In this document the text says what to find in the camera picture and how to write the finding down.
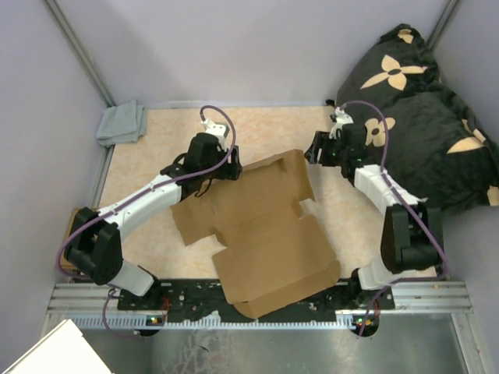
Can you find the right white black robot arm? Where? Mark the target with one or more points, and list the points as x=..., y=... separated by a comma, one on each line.
x=412, y=235

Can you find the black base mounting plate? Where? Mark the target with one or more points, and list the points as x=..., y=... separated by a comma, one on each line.
x=193, y=299

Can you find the brown cardboard box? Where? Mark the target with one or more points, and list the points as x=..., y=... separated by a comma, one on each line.
x=274, y=254

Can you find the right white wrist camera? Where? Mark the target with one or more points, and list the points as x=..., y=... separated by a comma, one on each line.
x=339, y=119

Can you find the aluminium frame rail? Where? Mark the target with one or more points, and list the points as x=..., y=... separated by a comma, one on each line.
x=90, y=307

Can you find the grey folded cloth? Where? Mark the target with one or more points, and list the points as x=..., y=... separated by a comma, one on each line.
x=125, y=123

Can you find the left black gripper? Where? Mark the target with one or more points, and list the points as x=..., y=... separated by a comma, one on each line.
x=231, y=171

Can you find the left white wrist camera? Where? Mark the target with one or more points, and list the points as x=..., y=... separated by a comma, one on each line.
x=219, y=130

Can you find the black floral pillow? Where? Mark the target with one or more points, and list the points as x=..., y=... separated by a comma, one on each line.
x=426, y=136

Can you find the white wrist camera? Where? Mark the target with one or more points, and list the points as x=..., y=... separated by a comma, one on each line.
x=219, y=130
x=339, y=119

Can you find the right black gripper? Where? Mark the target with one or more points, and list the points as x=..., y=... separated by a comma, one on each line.
x=318, y=142

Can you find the white board corner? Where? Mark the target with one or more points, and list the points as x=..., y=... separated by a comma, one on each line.
x=63, y=350

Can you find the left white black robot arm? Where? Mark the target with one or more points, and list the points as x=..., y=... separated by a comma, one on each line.
x=94, y=246

